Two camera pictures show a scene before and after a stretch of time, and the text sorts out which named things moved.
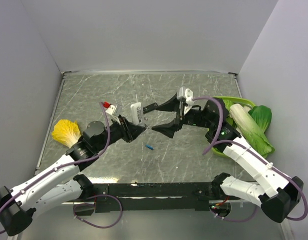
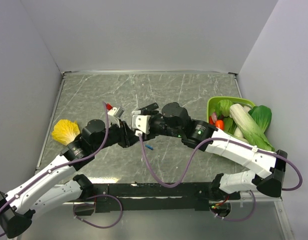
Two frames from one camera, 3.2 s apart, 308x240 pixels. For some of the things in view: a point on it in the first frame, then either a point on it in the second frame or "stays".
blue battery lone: [149, 146] stays
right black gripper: [171, 105] -> [151, 135]
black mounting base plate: [150, 197] stays
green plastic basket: [232, 98] stays
